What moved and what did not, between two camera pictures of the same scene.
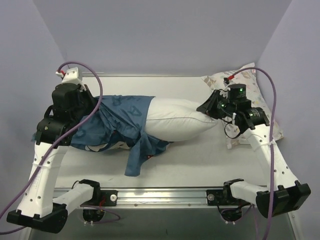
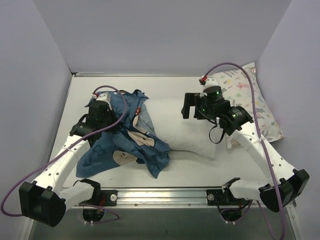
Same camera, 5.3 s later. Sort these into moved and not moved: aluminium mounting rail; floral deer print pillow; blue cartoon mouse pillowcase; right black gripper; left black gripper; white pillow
Moved: right black gripper; blue cartoon mouse pillowcase; left black gripper; white pillow
Not moved: floral deer print pillow; aluminium mounting rail
